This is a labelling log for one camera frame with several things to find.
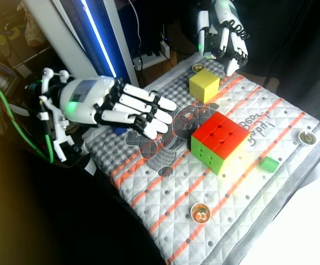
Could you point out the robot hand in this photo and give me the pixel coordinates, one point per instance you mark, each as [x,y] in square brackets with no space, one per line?
[80,102]
[226,13]

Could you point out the yellow cube block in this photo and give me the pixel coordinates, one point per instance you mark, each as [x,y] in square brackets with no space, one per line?
[204,85]

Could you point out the blue object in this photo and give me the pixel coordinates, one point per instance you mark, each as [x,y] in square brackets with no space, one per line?
[120,131]

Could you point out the Rubik's cube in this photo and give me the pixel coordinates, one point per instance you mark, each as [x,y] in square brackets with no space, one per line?
[220,138]

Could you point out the toy bowl of yellow soup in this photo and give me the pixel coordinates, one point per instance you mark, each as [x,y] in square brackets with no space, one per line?
[198,68]

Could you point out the blue light strip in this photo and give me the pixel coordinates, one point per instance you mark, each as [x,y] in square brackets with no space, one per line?
[96,36]

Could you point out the white power adapter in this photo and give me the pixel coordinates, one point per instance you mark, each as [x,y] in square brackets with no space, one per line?
[165,49]

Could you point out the white pillar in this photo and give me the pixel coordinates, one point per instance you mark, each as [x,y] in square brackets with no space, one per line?
[52,33]

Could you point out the white power strip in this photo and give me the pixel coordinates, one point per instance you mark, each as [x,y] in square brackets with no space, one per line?
[149,60]

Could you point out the grey quilt with printed bear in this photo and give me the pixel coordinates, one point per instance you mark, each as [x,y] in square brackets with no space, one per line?
[176,193]

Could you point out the toy bowl with pale filling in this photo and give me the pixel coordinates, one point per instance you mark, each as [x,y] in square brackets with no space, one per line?
[306,137]

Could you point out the green toy cylinder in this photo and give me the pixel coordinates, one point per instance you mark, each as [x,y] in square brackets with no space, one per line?
[269,164]

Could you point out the toy bowl of red soup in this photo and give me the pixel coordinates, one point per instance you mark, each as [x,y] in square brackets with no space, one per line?
[200,213]

